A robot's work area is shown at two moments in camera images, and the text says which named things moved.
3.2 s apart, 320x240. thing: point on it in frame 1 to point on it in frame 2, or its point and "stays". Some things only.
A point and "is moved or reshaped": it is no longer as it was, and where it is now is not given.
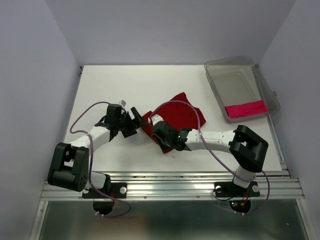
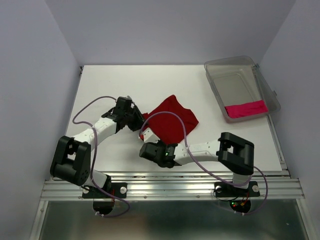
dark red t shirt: (178, 111) is moved or reshaped
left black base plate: (114, 190) stays
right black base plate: (229, 189) stays
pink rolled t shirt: (246, 109) stays
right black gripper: (164, 146) to (157, 143)
